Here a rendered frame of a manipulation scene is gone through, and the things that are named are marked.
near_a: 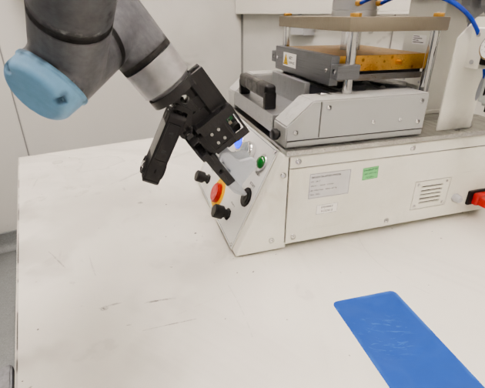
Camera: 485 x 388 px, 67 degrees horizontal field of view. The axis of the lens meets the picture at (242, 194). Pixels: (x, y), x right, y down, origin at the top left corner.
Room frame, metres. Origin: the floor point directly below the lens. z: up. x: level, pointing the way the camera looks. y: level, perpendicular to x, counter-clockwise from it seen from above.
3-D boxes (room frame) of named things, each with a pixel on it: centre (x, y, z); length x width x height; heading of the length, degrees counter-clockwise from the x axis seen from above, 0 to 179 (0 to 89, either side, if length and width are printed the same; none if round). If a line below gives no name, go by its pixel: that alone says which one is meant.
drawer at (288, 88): (0.73, -0.16, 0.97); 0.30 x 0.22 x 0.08; 107
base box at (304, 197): (0.72, -0.20, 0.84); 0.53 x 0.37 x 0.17; 107
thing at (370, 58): (0.73, -0.20, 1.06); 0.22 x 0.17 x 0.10; 17
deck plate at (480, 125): (0.75, -0.23, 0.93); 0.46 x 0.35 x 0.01; 107
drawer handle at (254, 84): (0.69, -0.02, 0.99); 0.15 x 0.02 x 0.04; 17
